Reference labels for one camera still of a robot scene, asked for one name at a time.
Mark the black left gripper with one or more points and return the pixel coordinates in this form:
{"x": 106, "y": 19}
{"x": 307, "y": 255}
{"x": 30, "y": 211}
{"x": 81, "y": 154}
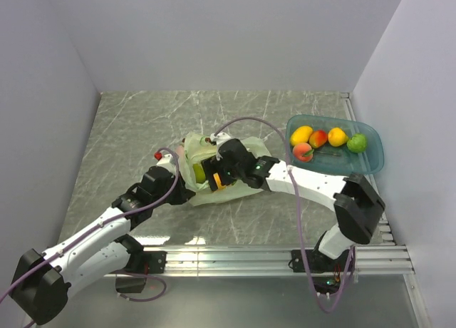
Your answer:
{"x": 184, "y": 194}

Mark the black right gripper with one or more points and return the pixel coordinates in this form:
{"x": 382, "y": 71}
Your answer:
{"x": 209, "y": 166}

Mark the green fruit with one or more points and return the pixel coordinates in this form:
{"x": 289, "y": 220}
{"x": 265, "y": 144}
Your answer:
{"x": 200, "y": 176}

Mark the orange fruit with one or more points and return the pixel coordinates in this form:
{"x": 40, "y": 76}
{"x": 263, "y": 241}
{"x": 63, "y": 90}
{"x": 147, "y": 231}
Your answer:
{"x": 218, "y": 182}

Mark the green printed plastic bag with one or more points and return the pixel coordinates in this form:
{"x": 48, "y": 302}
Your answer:
{"x": 198, "y": 148}

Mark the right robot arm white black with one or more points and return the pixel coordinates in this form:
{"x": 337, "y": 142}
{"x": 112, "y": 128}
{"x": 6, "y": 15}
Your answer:
{"x": 356, "y": 204}

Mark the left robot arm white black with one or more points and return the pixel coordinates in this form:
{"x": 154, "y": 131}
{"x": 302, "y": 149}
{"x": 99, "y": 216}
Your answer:
{"x": 44, "y": 282}

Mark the pink peach with leaf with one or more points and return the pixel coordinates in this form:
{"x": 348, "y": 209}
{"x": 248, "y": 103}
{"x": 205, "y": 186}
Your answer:
{"x": 303, "y": 152}

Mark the red yellow mango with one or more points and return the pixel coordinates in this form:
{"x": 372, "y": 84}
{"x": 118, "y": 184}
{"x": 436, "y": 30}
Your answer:
{"x": 318, "y": 138}

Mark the teal transparent plastic tray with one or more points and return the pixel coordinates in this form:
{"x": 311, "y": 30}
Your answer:
{"x": 339, "y": 160}

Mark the yellow lemon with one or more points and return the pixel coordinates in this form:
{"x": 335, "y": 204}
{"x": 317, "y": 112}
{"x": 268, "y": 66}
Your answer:
{"x": 337, "y": 137}

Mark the green custard apple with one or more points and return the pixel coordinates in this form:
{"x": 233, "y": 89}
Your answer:
{"x": 358, "y": 143}

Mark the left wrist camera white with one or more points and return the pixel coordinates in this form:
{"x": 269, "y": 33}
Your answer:
{"x": 167, "y": 161}

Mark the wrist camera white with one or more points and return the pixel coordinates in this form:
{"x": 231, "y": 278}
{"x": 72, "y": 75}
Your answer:
{"x": 218, "y": 139}
{"x": 167, "y": 161}

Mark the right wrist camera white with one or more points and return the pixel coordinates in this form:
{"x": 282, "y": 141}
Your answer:
{"x": 218, "y": 139}

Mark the black box under rail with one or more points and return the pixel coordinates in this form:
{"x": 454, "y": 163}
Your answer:
{"x": 130, "y": 285}

